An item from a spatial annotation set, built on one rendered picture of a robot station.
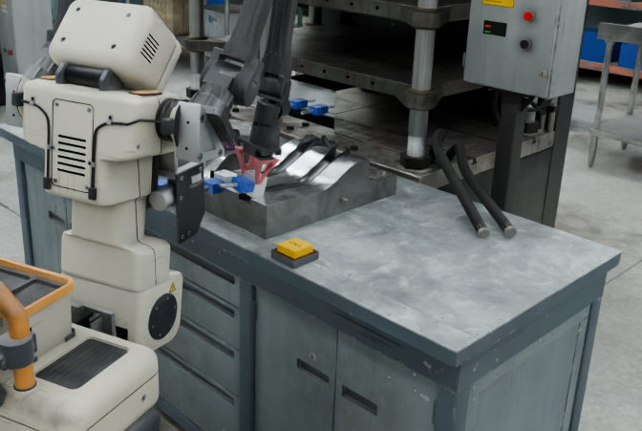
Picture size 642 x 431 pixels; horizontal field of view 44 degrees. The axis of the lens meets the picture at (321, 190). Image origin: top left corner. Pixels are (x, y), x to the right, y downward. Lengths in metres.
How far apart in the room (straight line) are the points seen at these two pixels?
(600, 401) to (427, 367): 1.38
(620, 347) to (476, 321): 1.73
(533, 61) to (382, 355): 1.04
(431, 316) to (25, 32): 4.96
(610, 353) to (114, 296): 2.10
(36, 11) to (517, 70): 4.43
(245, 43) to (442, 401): 0.83
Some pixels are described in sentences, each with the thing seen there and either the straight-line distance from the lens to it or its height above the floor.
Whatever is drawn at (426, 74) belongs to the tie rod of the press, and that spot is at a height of 1.10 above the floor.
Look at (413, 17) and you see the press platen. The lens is 2.45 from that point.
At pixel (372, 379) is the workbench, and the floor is 0.59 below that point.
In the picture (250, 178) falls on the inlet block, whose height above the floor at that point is 0.94.
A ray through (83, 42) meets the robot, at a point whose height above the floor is 1.32.
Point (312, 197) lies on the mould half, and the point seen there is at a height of 0.87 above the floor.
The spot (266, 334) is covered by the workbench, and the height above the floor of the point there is 0.54.
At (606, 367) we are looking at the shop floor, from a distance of 3.19.
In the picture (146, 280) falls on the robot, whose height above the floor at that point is 0.83.
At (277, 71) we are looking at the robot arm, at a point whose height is 1.21.
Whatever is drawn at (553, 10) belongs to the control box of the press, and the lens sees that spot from 2.36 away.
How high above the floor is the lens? 1.60
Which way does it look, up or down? 20 degrees down
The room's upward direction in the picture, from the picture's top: 2 degrees clockwise
